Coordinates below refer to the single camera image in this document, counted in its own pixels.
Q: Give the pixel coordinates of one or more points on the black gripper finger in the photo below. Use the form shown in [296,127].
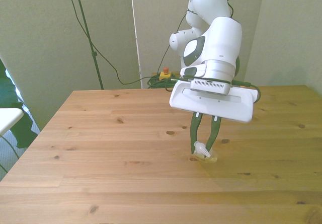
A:
[214,131]
[194,131]

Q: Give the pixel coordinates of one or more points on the black camera stand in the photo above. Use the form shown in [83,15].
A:
[86,30]

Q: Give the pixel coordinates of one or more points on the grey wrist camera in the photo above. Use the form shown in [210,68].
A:
[210,86]

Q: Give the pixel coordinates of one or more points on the white vertical wall trim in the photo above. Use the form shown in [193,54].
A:
[135,32]

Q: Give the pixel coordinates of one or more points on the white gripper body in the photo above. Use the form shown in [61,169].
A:
[216,105]

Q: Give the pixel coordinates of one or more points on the white furniture edge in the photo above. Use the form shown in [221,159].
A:
[8,117]

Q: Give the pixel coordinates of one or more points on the clear sanitizer pump bottle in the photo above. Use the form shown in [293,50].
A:
[211,157]

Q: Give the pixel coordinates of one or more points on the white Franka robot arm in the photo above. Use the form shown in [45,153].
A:
[221,37]

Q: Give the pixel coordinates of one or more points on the yellow emergency stop button box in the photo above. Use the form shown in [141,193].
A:
[165,75]

